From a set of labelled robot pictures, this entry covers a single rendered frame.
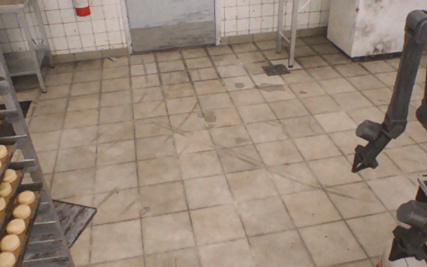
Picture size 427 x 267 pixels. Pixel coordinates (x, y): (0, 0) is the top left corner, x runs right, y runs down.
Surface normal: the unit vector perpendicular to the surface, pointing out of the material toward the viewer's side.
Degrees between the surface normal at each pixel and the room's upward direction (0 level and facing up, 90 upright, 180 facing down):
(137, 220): 0
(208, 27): 90
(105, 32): 90
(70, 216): 0
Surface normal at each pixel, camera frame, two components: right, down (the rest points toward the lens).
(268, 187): -0.04, -0.83
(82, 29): 0.19, 0.54
